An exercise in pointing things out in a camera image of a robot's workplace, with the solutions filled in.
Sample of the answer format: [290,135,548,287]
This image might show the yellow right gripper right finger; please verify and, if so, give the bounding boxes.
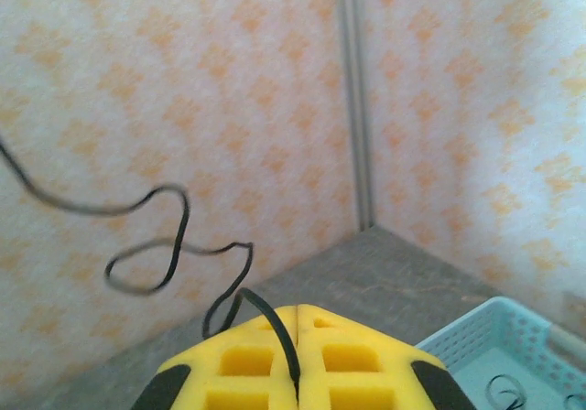
[296,304,478,410]

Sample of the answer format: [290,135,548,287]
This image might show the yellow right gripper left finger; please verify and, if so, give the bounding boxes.
[131,305,299,410]

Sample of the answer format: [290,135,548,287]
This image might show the thin black cable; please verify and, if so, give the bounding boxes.
[484,373,527,410]
[0,133,303,400]

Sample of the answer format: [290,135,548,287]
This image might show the light blue plastic basket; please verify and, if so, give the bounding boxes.
[414,296,586,410]

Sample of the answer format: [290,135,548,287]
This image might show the aluminium frame post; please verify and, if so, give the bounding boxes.
[336,0,376,232]

